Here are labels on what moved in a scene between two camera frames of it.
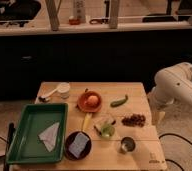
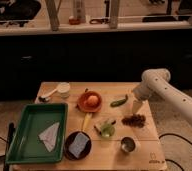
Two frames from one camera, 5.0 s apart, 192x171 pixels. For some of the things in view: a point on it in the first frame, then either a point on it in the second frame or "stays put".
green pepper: x=119 y=102 stays put
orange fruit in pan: x=92 y=100 stays put
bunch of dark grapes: x=134 y=120 stays put
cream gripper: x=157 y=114 -> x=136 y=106
